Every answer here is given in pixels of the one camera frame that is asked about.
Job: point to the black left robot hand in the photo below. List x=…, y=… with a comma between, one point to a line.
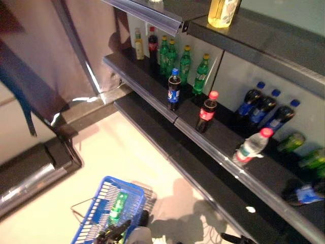
x=109, y=237

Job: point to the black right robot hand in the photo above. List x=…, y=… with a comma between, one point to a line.
x=238, y=240

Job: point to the blue plastic shopping basket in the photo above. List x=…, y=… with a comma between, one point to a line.
x=101, y=211

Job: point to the cola bottle red label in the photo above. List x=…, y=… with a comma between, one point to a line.
x=207, y=113
x=153, y=48

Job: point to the silver left robot leg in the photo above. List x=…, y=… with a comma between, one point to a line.
x=142, y=236

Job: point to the white paper scrap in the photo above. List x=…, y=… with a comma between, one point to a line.
x=250, y=209

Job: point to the dark shelf base plinth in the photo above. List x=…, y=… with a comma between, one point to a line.
x=190, y=162

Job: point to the clear water bottle red cap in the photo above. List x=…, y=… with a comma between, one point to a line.
x=250, y=148

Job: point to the dark drinks shelf board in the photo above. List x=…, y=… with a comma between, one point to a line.
x=215, y=142

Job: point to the dark display base unit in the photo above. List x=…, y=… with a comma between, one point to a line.
x=30, y=165

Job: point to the small pale tea bottle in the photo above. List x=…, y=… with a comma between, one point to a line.
x=139, y=48

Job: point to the glossy brown end panel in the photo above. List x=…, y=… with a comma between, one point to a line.
x=76, y=38

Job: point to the dark high shelf board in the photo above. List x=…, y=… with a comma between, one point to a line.
x=254, y=38

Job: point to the yellow tea bottle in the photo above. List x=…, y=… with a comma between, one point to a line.
x=223, y=12

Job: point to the clear plastic price rail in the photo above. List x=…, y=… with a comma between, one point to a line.
x=139, y=90
x=152, y=15
x=241, y=175

